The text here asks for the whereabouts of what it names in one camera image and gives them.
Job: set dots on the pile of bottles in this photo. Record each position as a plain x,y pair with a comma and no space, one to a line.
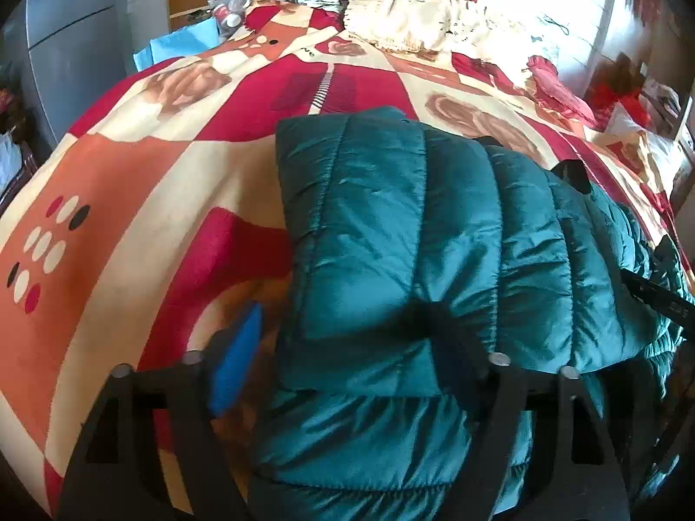
234,5

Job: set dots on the green puffer jacket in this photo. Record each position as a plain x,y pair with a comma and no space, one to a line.
412,239

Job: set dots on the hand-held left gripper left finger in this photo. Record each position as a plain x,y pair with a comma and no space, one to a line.
238,361

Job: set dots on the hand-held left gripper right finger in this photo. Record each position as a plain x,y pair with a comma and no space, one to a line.
461,344

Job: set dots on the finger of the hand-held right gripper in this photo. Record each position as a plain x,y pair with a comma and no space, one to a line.
659,296

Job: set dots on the red frilled pillow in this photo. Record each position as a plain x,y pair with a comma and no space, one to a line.
559,92

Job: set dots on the cream frilled pillow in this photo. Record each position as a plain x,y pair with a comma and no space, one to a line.
429,16

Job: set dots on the red cream printed blanket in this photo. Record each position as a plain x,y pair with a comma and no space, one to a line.
141,184

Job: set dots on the grey refrigerator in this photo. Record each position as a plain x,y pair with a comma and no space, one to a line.
81,43

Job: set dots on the light blue cloth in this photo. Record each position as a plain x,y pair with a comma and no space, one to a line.
182,43

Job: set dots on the white printed pillow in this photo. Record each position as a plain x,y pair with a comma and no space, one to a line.
646,141

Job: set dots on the wooden chair with clothes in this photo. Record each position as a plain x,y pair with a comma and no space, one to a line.
630,84

